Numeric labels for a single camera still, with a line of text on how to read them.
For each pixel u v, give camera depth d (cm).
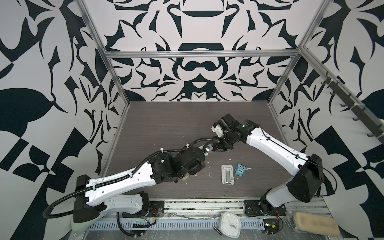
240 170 85
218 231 68
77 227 67
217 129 74
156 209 73
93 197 39
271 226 71
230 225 67
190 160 46
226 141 66
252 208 74
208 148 55
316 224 67
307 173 41
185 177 83
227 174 83
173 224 71
